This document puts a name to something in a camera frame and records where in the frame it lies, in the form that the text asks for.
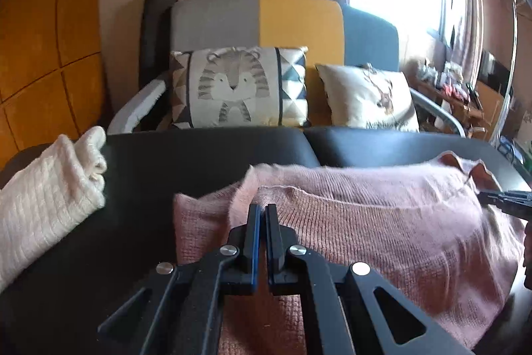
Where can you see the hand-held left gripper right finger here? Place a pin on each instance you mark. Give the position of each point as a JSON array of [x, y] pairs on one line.
[[270, 238]]

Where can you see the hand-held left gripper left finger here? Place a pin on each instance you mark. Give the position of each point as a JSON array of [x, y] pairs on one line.
[[257, 238]]

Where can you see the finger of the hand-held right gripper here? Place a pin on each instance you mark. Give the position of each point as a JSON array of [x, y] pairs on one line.
[[509, 200]]

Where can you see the pink knit sweater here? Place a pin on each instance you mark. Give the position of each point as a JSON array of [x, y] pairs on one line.
[[374, 234]]

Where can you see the blue folding chair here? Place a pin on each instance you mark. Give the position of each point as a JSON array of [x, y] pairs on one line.
[[509, 149]]

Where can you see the light wooden cabinet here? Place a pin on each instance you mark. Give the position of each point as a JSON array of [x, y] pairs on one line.
[[490, 105]]

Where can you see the wooden side table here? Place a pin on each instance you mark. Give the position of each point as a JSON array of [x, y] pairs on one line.
[[461, 110]]

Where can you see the black handheld device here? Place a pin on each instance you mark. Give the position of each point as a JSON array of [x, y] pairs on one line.
[[474, 95]]

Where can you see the red patterned cloth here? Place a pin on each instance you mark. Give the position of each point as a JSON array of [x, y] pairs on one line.
[[453, 91]]

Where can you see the black television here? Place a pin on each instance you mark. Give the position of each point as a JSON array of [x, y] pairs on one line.
[[494, 72]]

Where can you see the group of clear jars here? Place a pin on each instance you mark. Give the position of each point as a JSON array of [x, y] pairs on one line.
[[430, 72]]

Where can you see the tiger print cushion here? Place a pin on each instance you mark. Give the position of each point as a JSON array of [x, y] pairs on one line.
[[232, 89]]

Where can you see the deer print cushion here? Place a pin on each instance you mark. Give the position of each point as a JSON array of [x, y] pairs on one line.
[[361, 97]]

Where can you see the grey yellow blue sofa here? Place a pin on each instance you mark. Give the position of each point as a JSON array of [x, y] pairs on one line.
[[299, 26]]

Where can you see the cream knit garment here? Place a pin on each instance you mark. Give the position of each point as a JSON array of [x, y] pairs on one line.
[[41, 205]]

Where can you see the orange wooden wardrobe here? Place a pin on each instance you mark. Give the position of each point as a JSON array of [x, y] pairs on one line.
[[41, 47]]

